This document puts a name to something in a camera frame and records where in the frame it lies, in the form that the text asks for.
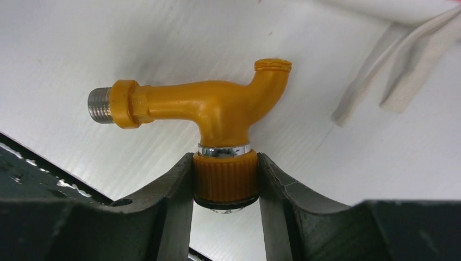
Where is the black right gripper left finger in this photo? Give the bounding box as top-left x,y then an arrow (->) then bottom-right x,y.
1,152 -> 192,260

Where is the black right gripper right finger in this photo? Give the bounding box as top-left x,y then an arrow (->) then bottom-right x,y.
258,153 -> 460,260

